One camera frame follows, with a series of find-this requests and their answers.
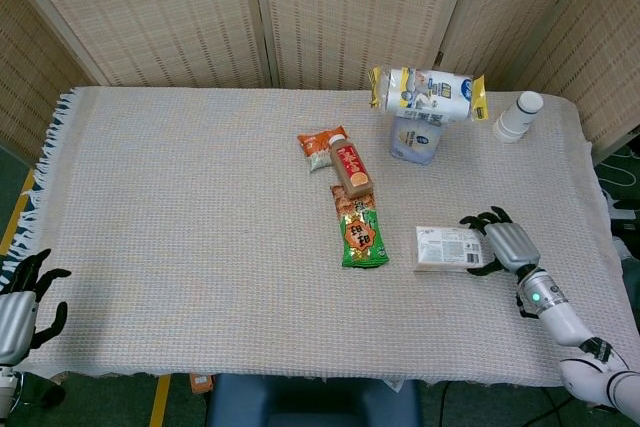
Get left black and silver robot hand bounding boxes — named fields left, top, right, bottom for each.
left=0, top=248, right=72, bottom=367

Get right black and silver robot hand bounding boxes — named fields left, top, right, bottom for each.
left=458, top=205, right=542, bottom=278

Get white Face tissue pack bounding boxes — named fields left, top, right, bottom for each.
left=413, top=225, right=494, bottom=274

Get light blue tissue pack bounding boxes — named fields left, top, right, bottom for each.
left=389, top=115, right=446, bottom=166

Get green rice cracker snack packet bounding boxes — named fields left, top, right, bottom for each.
left=329, top=184, right=390, bottom=269

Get orange and white snack packet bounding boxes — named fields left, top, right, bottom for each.
left=297, top=126, right=348, bottom=173

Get stack of white paper cups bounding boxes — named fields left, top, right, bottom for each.
left=492, top=90, right=544, bottom=143

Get white roll pack yellow ends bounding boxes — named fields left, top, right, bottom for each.
left=368, top=65, right=489, bottom=123

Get brown drink bottle red label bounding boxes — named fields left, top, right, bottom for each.
left=328, top=135, right=375, bottom=198

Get beige woven tablecloth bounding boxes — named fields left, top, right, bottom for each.
left=9, top=85, right=640, bottom=388

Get small orange box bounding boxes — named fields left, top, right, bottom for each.
left=189, top=372, right=215, bottom=394

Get blue padded chair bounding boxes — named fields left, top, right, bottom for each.
left=207, top=374, right=424, bottom=427

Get woven bamboo folding screen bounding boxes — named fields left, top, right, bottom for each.
left=0, top=0, right=640, bottom=158

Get white cable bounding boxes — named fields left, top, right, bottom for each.
left=598, top=144, right=640, bottom=189

